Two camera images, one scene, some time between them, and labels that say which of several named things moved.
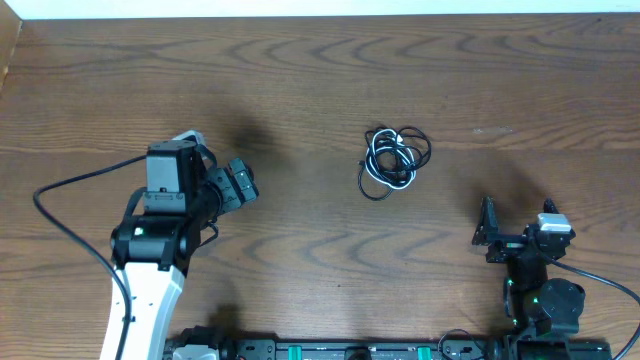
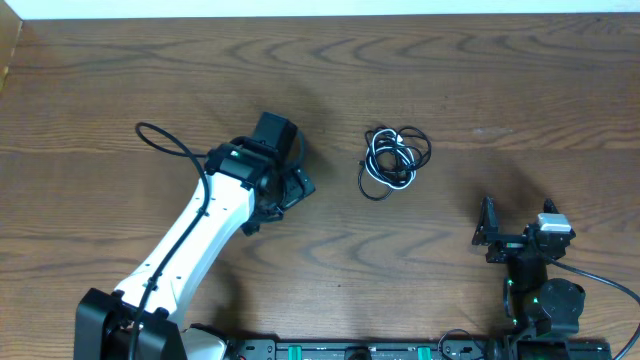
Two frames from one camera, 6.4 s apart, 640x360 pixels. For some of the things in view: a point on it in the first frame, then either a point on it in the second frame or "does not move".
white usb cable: (390, 162) does not move
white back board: (44, 10) does not move
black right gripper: (486, 235) does not move
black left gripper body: (240, 181) → (298, 185)
